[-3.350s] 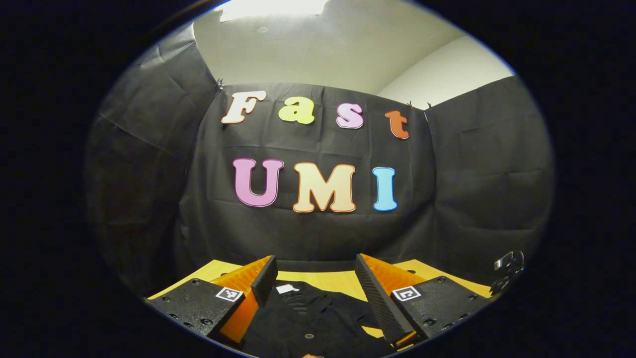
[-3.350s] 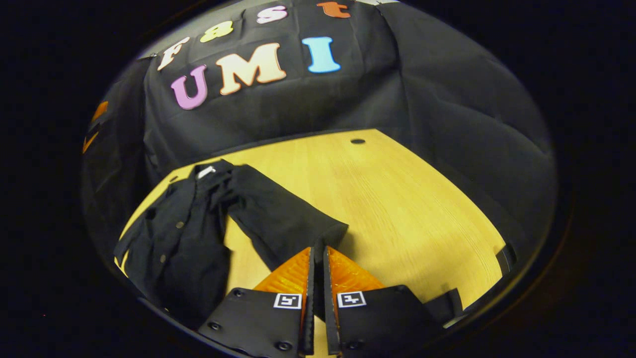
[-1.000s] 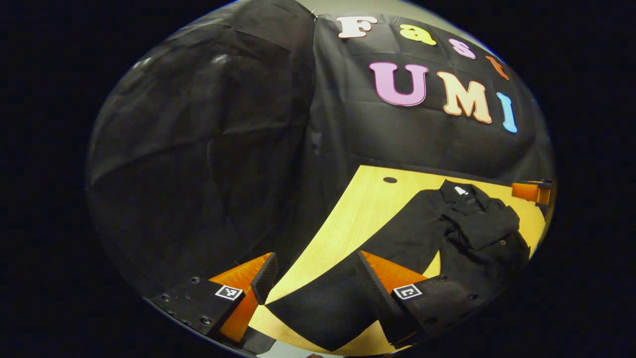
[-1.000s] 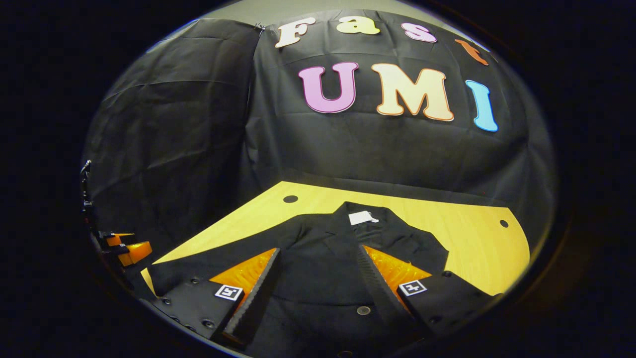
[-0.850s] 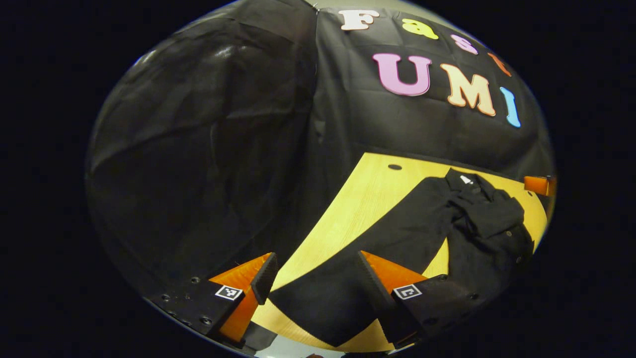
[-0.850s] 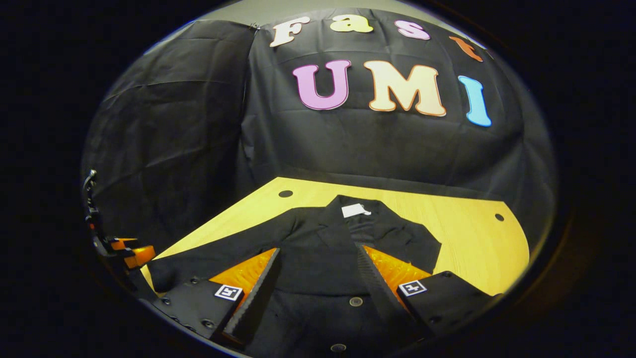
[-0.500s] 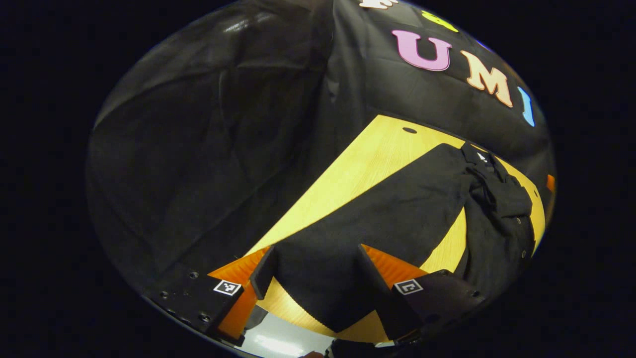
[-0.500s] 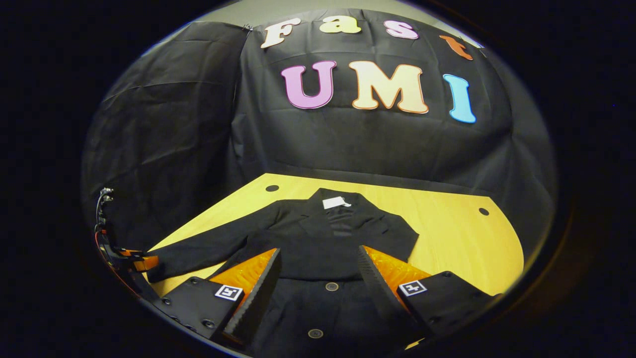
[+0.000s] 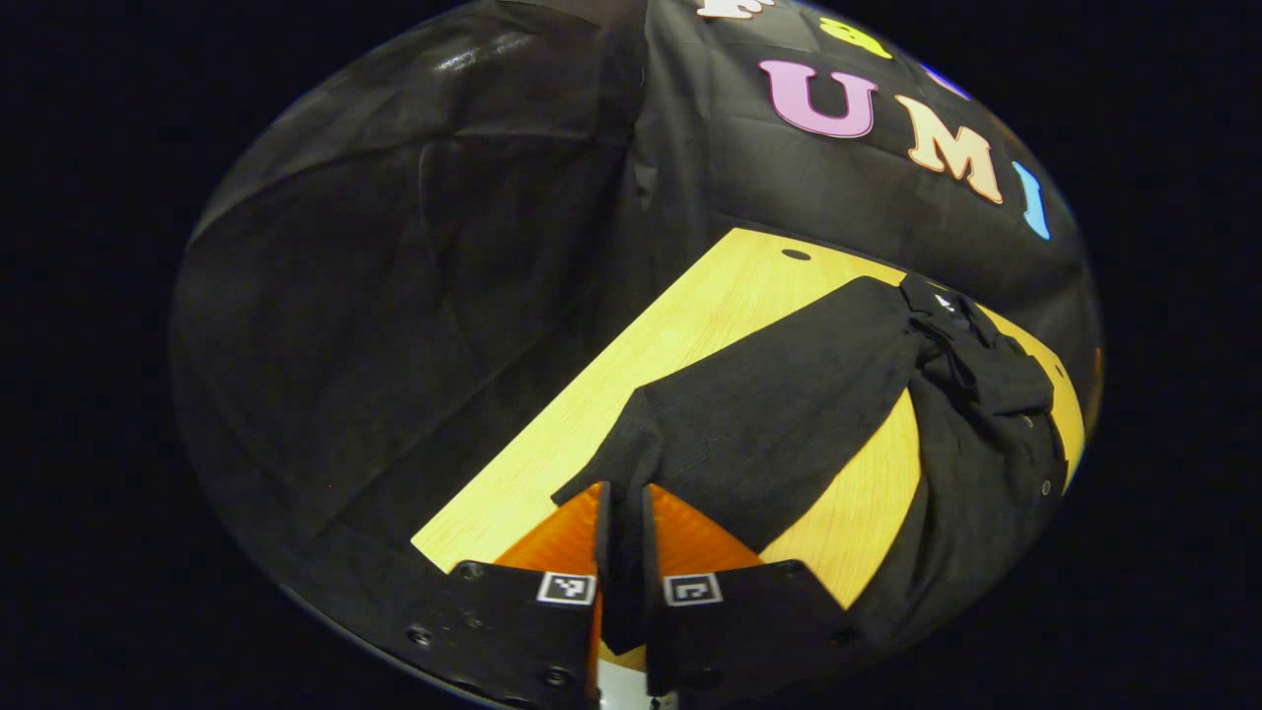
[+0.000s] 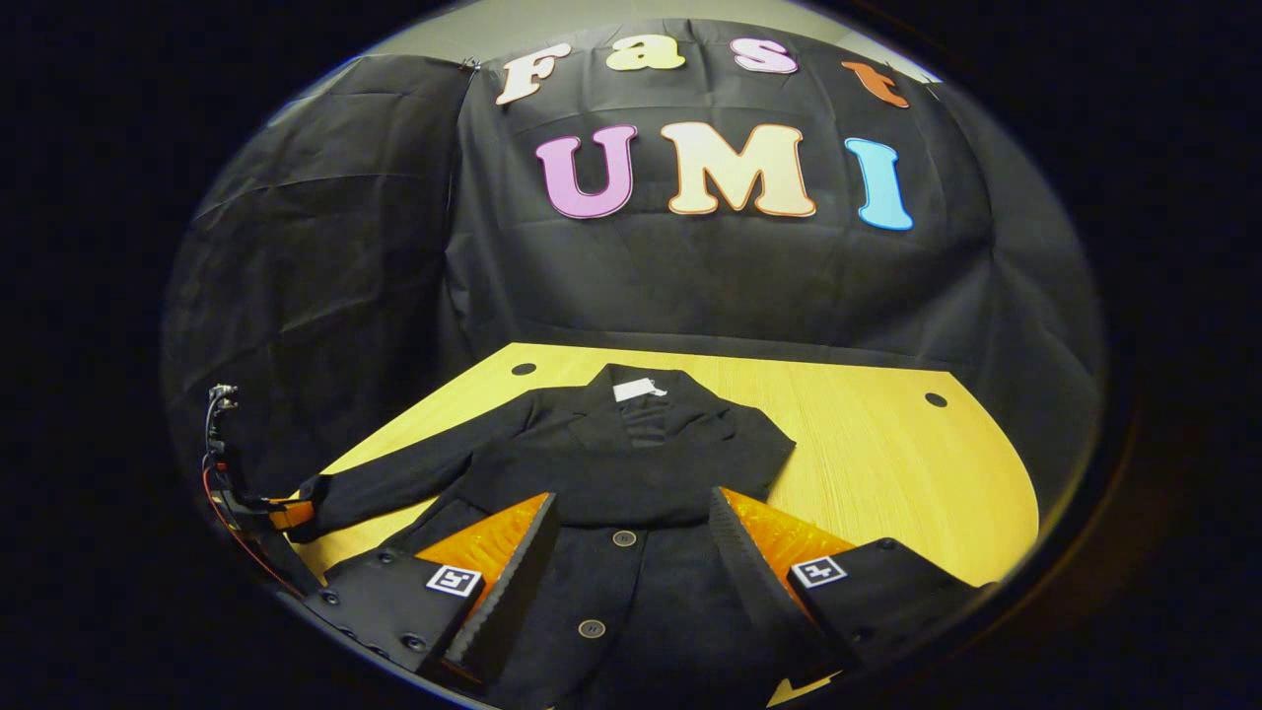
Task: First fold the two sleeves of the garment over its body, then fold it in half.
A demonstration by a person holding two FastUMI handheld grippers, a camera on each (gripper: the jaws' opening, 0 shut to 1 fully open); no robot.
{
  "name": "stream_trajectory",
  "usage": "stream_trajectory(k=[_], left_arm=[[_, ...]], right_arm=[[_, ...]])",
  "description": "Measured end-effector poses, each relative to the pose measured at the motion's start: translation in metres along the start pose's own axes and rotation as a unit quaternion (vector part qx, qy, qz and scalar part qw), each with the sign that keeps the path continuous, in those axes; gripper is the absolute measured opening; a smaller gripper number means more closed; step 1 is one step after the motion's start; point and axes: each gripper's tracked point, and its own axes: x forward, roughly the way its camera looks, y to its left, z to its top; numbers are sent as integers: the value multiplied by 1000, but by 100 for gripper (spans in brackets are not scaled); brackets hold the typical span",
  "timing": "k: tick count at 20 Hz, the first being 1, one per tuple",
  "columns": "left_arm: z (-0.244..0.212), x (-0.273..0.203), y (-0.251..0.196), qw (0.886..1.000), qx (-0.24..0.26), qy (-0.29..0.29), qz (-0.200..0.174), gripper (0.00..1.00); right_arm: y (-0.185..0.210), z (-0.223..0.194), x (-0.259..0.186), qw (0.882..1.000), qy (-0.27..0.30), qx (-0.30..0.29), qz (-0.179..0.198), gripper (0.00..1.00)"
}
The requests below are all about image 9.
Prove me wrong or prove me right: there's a black backdrop cloth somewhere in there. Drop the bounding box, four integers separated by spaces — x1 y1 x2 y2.
168 0 1105 632

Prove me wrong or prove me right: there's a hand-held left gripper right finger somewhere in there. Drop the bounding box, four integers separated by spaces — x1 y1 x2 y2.
641 483 861 706

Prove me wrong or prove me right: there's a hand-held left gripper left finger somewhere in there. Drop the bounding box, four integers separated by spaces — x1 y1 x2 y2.
394 480 620 710

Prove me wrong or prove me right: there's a black buttoned shirt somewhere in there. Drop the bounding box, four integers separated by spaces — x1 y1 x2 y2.
550 271 1074 657

